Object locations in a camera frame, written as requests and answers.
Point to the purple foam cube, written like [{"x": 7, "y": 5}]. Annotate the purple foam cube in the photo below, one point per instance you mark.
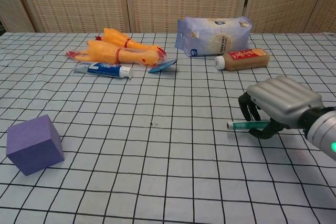
[{"x": 31, "y": 145}]

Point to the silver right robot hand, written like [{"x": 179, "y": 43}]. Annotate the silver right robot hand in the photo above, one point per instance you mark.
[{"x": 283, "y": 100}]

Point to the woven folding screen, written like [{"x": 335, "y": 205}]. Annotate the woven folding screen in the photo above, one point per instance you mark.
[{"x": 168, "y": 1}]

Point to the brown sauce bottle red label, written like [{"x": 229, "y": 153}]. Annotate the brown sauce bottle red label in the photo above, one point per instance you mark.
[{"x": 244, "y": 59}]

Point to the yellow rubber chicken toy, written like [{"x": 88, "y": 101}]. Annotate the yellow rubber chicken toy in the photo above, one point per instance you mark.
[
  {"x": 105, "y": 52},
  {"x": 126, "y": 41}
]

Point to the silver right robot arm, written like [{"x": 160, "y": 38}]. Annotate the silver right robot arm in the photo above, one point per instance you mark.
[{"x": 320, "y": 129}]

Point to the pale blue snack bag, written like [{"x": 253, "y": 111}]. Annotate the pale blue snack bag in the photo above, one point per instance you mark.
[{"x": 215, "y": 36}]

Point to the blue white toothpaste tube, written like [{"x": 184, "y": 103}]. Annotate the blue white toothpaste tube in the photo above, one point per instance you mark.
[{"x": 105, "y": 69}]

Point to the checked grid tablecloth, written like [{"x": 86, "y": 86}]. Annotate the checked grid tablecloth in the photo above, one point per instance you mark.
[{"x": 157, "y": 155}]

